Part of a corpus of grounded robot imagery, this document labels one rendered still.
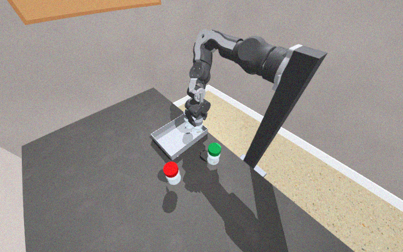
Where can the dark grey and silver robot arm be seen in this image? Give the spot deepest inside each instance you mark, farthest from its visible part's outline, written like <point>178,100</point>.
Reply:
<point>254,55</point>

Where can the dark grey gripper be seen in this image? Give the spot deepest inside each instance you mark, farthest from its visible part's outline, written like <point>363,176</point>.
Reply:
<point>195,109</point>

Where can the clear bottle with green cap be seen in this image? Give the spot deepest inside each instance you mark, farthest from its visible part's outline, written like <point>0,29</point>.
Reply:
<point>214,151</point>

